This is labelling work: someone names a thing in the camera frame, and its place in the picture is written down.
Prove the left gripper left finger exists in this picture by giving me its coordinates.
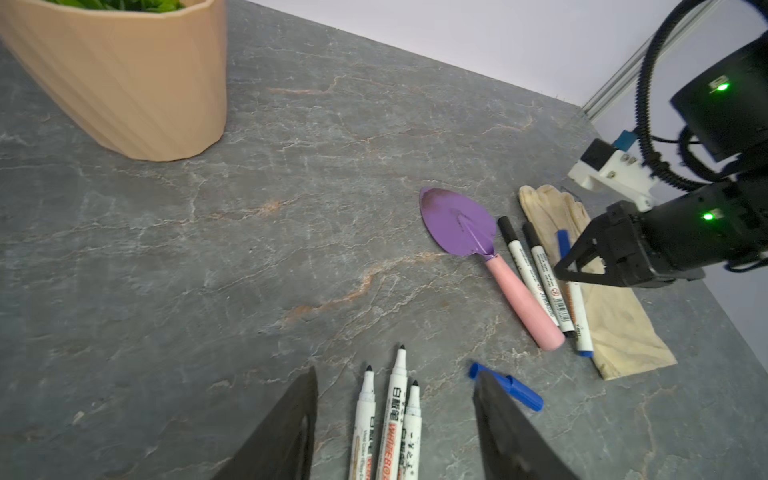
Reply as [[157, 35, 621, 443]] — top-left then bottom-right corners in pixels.
[[214, 367, 318, 479]]

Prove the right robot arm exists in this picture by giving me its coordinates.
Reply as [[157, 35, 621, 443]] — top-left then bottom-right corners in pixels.
[[554, 1, 767, 288]]

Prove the beige work glove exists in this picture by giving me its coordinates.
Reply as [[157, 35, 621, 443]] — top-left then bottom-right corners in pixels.
[[518, 185, 677, 380]]

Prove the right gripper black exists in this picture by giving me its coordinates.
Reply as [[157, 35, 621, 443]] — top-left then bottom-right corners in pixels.
[[554, 179, 767, 288]]

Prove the blue pen cap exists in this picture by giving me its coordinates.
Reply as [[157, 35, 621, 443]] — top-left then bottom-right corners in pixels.
[[469, 363, 544, 412], [557, 229, 571, 259]]

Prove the white marker pen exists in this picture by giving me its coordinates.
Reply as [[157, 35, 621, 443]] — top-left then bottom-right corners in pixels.
[[565, 281, 594, 359], [348, 365, 376, 480], [497, 216, 559, 327], [522, 222, 576, 337], [376, 345, 408, 480]]

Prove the purple trowel pink handle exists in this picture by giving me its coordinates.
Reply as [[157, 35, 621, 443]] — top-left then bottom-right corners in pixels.
[[419, 187, 565, 351]]

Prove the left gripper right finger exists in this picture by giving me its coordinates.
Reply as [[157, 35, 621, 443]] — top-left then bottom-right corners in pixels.
[[473, 371, 576, 479]]

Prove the beige pot with green plant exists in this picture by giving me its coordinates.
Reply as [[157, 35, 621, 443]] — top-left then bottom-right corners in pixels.
[[1, 1, 228, 162]]

